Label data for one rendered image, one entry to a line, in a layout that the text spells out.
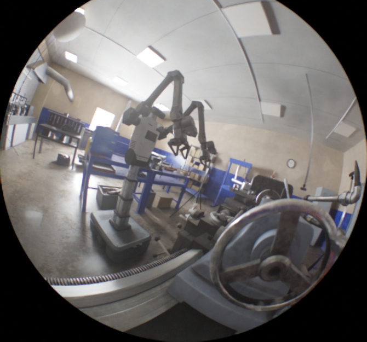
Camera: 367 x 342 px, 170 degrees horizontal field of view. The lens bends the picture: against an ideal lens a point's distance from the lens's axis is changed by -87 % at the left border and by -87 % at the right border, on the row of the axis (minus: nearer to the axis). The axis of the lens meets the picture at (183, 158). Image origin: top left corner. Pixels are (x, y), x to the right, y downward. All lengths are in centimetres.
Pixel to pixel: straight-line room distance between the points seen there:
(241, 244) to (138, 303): 29
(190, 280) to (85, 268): 116
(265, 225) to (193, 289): 22
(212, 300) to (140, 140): 109
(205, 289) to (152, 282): 15
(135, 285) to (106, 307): 10
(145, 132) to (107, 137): 90
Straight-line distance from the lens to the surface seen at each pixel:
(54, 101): 726
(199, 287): 34
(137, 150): 111
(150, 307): 39
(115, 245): 128
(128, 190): 125
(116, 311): 38
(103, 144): 189
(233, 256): 31
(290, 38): 245
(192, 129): 64
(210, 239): 64
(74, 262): 143
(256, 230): 28
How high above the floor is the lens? 120
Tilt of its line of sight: 1 degrees up
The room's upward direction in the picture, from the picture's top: 20 degrees clockwise
